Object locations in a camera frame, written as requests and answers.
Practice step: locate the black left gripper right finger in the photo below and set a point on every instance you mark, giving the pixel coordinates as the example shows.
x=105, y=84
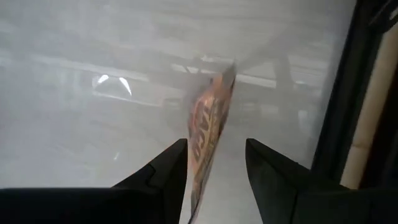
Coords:
x=295, y=199

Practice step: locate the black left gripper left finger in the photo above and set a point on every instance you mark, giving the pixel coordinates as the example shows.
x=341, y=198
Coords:
x=140, y=202

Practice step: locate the orange spice packet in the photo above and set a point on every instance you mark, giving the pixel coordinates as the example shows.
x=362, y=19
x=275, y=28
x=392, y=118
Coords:
x=208, y=124

